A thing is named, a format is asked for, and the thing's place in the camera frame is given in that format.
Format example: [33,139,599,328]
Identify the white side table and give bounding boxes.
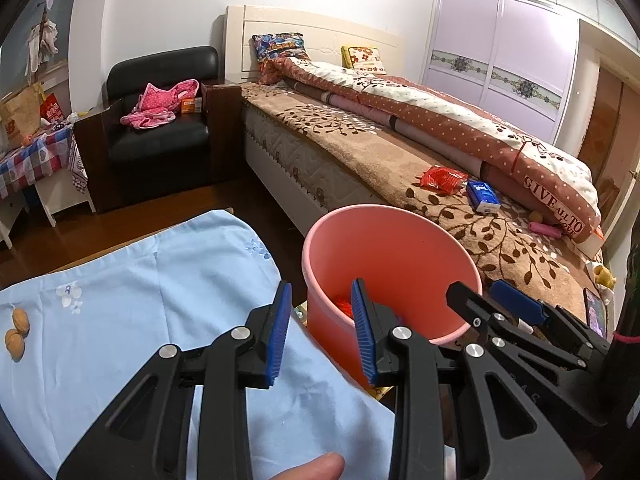
[0,175,93,248]

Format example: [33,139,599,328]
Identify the yellow floral pillow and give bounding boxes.
[341,45,387,75]

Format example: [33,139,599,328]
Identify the colourful cartoon pillow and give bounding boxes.
[251,32,308,86]

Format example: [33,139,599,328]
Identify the brown paper bag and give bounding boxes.
[0,85,43,151]

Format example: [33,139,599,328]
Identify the blue tissue pack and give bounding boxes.
[466,180,502,213]

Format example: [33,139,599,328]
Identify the person's left hand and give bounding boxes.
[260,452,346,480]

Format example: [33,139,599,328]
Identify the curved window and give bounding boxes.
[0,0,81,101]

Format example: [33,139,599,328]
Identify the smartphone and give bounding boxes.
[582,287,608,338]

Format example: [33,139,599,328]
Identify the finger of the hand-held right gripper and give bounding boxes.
[490,280,611,356]
[446,282,591,372]

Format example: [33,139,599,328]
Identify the purple sliding wardrobe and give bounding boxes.
[420,0,601,146]

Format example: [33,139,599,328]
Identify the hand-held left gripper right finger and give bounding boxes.
[351,279,586,480]

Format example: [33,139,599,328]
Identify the red bag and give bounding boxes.
[40,94,65,126]

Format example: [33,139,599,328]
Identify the striped hanging towel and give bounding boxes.
[66,132,90,192]

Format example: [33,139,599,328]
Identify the pink garment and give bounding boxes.
[120,79,200,131]

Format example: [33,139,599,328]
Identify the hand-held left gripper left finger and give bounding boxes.
[56,281,292,480]

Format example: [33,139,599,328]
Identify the cream headboard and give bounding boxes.
[223,5,406,86]

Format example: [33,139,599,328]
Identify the red snack packet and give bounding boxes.
[419,166,468,195]

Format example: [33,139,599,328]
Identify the checked tablecloth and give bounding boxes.
[0,125,73,198]

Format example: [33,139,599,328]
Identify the pink plastic bucket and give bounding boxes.
[301,203,485,391]

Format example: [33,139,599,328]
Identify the dotted quilt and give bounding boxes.
[280,57,603,243]

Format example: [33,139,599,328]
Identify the black leather armchair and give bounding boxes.
[74,46,243,213]

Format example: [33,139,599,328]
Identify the pink tube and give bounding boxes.
[530,220,563,241]

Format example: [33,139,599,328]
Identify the light blue cloth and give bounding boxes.
[0,208,396,480]

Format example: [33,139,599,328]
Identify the bed with brown floral blanket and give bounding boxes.
[240,80,616,341]

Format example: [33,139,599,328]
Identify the hanging white rags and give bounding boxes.
[25,15,61,78]

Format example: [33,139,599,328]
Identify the brown wooden door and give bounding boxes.
[577,57,640,221]

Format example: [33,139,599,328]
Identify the small yellow toy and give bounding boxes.
[592,265,616,291]

